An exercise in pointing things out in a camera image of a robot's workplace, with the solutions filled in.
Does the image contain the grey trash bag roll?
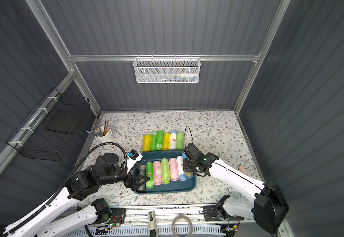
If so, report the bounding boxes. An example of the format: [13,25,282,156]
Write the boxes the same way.
[137,165,146,193]

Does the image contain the pink trash bag roll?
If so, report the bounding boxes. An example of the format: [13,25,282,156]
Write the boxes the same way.
[169,158,180,181]
[153,161,162,186]

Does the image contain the pale green trash bag roll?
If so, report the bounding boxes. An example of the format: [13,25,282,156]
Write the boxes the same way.
[161,158,171,185]

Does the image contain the yellow trash bag roll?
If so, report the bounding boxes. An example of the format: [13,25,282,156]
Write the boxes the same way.
[142,134,151,152]
[162,132,171,151]

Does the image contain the bright green trash bag roll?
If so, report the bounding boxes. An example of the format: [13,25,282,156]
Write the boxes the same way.
[150,131,158,151]

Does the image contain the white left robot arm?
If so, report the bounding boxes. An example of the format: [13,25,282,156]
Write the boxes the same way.
[0,142,150,237]

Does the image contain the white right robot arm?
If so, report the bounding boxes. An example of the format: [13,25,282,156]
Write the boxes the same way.
[183,143,289,235]

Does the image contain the light green trash bag roll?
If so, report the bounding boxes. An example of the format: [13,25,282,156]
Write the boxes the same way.
[176,131,184,150]

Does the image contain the teal plastic storage box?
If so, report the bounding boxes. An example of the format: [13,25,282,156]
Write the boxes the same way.
[135,150,197,195]

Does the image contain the white blue trash bag roll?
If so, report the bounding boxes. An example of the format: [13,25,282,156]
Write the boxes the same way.
[169,130,178,150]

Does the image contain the dark green trash bag roll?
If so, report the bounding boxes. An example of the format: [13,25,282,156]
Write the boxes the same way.
[156,130,164,151]

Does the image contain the pink eraser block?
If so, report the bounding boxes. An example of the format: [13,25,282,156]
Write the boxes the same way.
[238,166,248,175]

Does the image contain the white pen cup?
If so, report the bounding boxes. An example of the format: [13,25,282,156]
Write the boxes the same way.
[86,120,115,145]

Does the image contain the grey handheld device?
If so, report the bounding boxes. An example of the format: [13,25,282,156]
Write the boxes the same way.
[148,211,158,237]

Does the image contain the tape roll ring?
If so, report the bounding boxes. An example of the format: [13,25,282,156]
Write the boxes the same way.
[171,214,194,237]

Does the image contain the white wire wall basket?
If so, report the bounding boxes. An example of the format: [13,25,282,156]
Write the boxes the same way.
[133,59,201,84]

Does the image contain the black wire wall basket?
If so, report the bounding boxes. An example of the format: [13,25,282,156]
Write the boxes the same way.
[7,89,91,162]

